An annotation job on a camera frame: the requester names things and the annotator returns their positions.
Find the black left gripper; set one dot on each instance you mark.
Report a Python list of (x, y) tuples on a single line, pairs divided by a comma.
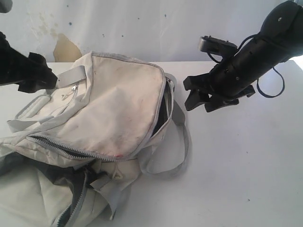
[(30, 73)]

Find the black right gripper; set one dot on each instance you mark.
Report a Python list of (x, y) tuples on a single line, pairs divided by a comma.
[(229, 78)]

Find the white fabric backpack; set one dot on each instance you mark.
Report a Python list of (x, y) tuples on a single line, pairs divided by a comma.
[(74, 150)]

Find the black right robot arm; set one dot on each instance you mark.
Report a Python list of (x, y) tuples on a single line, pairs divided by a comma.
[(279, 39)]

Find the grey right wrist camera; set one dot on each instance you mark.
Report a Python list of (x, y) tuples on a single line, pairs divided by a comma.
[(211, 45)]

